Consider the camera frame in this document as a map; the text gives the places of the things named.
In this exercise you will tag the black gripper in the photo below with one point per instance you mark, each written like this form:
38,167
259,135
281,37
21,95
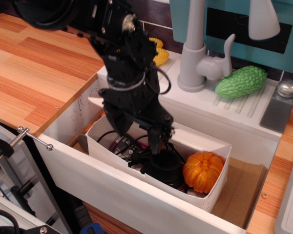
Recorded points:
140,105

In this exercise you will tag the white cardboard box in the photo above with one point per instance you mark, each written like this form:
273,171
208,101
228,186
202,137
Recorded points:
187,142

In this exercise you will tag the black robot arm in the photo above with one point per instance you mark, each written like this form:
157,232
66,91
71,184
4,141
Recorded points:
116,35

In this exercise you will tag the purple black small gadget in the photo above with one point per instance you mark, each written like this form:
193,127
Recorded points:
127,146

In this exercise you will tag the orange toy pumpkin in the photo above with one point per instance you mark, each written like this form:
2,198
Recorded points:
202,170

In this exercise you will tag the lower yellow toy corn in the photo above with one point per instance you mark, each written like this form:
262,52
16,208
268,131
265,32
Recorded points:
161,56

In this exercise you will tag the yellow toy corn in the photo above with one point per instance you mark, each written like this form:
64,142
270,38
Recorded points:
158,42
161,56

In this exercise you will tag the white toy sink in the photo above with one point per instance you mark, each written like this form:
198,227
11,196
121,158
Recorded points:
148,209

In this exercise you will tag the grey toy faucet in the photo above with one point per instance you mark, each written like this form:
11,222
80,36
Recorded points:
196,66

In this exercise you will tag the upper yellow toy corn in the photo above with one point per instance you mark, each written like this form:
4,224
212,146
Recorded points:
158,42

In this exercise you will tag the brown cardboard sheet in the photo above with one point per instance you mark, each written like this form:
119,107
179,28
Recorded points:
240,193

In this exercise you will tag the green toy bitter gourd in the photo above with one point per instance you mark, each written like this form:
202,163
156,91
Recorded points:
242,82

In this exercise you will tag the grey soap dispenser bottle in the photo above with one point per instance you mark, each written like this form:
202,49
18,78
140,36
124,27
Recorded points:
279,108

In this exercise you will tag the teal panel with black tape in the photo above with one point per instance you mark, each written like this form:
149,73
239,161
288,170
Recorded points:
226,17

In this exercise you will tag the metal table clamp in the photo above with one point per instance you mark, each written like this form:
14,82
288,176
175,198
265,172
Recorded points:
7,149

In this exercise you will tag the white cone lamp shade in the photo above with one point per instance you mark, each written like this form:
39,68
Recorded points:
263,20

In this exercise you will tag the black round device with cable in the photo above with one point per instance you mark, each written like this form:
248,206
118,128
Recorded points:
166,167

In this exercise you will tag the blue black clamp handle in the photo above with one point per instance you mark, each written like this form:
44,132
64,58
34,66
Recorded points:
85,222

